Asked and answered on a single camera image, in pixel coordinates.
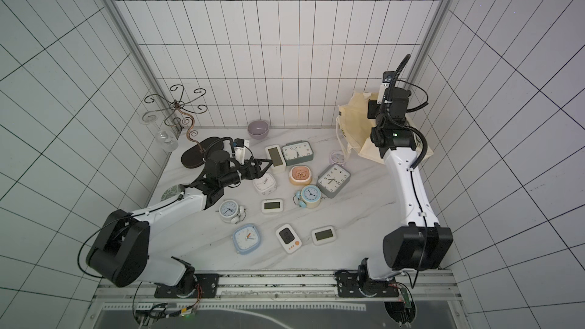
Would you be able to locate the green rectangular alarm clock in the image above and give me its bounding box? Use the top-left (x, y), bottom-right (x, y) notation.
top-left (281, 140), bottom-right (314, 166)

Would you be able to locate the white orange digital timer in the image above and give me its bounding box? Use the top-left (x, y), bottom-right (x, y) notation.
top-left (275, 224), bottom-right (303, 254)

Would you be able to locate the white twin-bell alarm clock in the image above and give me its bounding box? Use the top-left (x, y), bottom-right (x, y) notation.
top-left (219, 200), bottom-right (247, 225)

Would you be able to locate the small white digital clock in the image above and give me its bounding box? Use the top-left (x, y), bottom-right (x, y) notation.
top-left (261, 199), bottom-right (284, 214)

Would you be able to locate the blue twin-bell alarm clock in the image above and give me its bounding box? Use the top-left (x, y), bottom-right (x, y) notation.
top-left (293, 184), bottom-right (322, 209)

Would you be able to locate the grey square alarm clock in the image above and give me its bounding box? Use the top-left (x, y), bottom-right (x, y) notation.
top-left (316, 164), bottom-right (351, 199)

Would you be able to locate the green patterned coaster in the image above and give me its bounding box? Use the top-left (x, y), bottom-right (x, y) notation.
top-left (161, 184), bottom-right (185, 202)

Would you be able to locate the purple ceramic bowl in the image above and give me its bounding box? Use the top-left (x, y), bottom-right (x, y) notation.
top-left (247, 120), bottom-right (271, 140)

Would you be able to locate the orange rounded alarm clock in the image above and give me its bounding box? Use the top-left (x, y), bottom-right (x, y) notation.
top-left (289, 164), bottom-right (312, 186)

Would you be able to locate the lilac round alarm clock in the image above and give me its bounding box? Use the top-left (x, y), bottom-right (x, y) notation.
top-left (329, 149), bottom-right (348, 166)

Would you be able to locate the cream canvas floral tote bag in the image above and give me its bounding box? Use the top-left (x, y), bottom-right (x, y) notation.
top-left (337, 90), bottom-right (433, 165)

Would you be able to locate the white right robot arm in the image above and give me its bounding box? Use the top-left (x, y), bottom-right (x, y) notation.
top-left (358, 85), bottom-right (453, 297)

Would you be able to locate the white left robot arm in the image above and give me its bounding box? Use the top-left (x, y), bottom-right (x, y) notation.
top-left (85, 151), bottom-right (273, 298)

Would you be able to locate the blue square alarm clock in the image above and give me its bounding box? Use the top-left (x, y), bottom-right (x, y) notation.
top-left (232, 224), bottom-right (261, 255)

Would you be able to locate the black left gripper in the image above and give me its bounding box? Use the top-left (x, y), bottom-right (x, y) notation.
top-left (221, 158), bottom-right (274, 186)

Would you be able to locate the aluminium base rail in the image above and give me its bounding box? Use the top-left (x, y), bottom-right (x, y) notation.
top-left (92, 268), bottom-right (463, 315)

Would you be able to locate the white digital thermometer clock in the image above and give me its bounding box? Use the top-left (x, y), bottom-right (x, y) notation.
top-left (311, 225), bottom-right (337, 246)

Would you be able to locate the white square alarm clock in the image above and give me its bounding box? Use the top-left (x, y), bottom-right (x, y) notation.
top-left (252, 172), bottom-right (277, 196)

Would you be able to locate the metal jewelry tree stand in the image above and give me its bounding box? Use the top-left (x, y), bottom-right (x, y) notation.
top-left (142, 84), bottom-right (223, 169)

